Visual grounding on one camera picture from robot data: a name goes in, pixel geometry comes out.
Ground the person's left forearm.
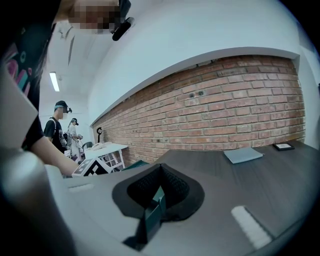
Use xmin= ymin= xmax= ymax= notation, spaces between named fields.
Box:
xmin=30 ymin=135 xmax=79 ymax=176

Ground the white lattice side table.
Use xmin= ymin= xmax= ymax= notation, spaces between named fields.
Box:
xmin=84 ymin=141 xmax=129 ymax=174

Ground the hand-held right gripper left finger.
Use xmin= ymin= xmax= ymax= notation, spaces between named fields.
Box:
xmin=126 ymin=165 xmax=162 ymax=210

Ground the person's black printed t-shirt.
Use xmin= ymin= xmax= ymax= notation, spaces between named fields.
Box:
xmin=0 ymin=21 xmax=55 ymax=151

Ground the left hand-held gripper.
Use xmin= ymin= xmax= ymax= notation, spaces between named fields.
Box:
xmin=71 ymin=157 xmax=114 ymax=178

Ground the black framed tablet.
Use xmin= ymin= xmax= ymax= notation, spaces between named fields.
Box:
xmin=272 ymin=142 xmax=296 ymax=152

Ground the black head-worn camera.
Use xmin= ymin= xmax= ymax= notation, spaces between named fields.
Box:
xmin=111 ymin=0 xmax=136 ymax=42

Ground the long ceiling light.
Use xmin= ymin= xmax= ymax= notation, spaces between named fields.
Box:
xmin=49 ymin=71 xmax=61 ymax=93

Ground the grey paper sheet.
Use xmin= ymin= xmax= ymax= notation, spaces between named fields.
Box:
xmin=223 ymin=146 xmax=264 ymax=165

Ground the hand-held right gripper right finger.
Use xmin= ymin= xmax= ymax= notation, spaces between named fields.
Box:
xmin=159 ymin=164 xmax=191 ymax=210

